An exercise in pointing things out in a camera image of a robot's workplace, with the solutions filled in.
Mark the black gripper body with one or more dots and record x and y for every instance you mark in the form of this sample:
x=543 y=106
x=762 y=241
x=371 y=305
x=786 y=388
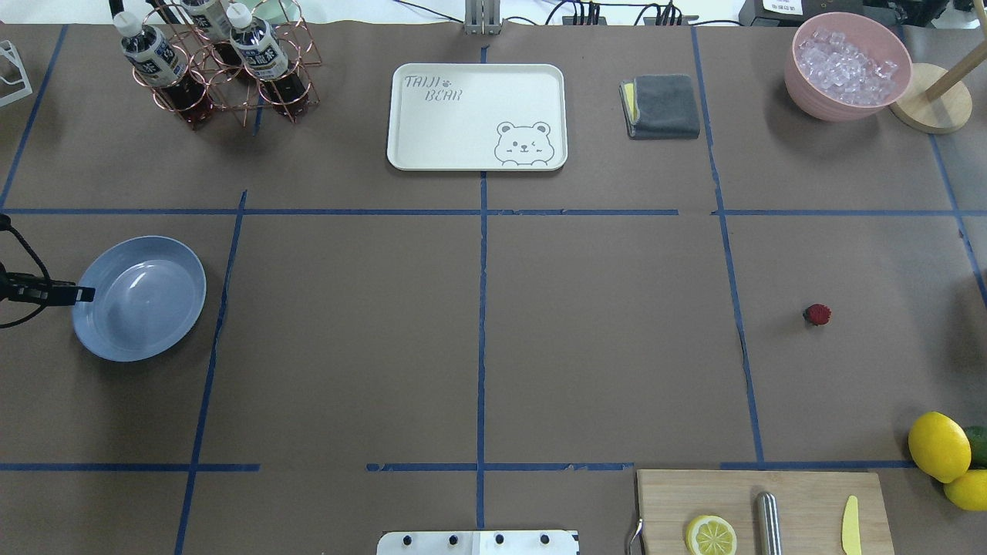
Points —
x=48 y=293

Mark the blue plate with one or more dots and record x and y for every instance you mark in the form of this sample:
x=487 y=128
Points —
x=149 y=293

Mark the green lime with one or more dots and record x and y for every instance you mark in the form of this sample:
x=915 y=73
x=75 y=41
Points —
x=976 y=437

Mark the aluminium frame post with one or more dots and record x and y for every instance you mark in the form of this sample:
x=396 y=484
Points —
x=482 y=17

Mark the pink bowl with ice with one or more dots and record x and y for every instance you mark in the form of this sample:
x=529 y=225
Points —
x=843 y=67

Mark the white wire cup rack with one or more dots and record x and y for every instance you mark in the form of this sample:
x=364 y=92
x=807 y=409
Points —
x=14 y=77

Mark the copper wire bottle rack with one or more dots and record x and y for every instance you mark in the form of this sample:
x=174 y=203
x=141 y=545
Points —
x=231 y=87

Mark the red strawberry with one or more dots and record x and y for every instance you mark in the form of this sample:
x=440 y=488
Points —
x=817 y=314

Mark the grey folded cloth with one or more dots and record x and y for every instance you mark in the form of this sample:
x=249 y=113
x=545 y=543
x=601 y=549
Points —
x=660 y=107

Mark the wooden stand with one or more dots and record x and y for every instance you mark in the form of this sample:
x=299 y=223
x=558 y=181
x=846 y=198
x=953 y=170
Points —
x=936 y=101

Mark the tea bottle front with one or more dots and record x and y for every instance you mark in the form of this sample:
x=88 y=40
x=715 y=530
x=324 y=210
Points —
x=163 y=69

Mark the tea bottle back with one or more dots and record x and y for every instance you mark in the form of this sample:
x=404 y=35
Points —
x=210 y=18

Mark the yellow lemon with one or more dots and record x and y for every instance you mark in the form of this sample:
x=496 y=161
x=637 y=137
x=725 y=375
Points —
x=968 y=492
x=939 y=447

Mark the tea bottle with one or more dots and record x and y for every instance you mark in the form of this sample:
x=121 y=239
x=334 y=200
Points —
x=163 y=69
x=257 y=44
x=210 y=18

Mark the yellow plastic knife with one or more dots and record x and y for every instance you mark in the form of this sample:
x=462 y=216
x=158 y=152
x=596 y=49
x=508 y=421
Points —
x=850 y=527

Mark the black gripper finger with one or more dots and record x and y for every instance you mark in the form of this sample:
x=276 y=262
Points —
x=72 y=294

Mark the half lemon slice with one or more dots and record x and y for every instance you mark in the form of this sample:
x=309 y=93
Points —
x=710 y=534

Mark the tea bottle middle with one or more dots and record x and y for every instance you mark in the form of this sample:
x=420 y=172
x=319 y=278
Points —
x=257 y=44

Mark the cream bear tray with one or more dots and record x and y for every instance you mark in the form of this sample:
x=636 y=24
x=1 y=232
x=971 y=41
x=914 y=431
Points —
x=477 y=117

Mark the steel knife handle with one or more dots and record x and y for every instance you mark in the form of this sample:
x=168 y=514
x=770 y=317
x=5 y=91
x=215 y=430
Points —
x=768 y=518

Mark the green bowl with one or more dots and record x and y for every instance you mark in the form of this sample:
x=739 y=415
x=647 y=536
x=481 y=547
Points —
x=275 y=11

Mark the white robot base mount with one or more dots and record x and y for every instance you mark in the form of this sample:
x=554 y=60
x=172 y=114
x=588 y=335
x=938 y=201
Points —
x=480 y=542

